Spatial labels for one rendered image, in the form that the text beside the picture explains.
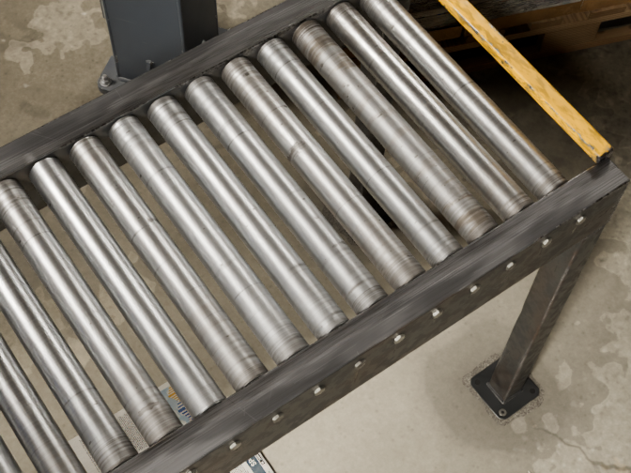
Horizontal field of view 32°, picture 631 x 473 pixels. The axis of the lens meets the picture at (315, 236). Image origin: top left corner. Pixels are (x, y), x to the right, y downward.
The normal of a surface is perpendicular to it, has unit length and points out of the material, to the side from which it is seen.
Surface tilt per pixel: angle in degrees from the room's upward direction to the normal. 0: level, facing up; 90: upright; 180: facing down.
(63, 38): 0
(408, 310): 0
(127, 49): 90
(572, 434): 0
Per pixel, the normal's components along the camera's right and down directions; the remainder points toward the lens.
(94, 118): 0.03, -0.49
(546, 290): -0.82, 0.49
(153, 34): -0.32, 0.82
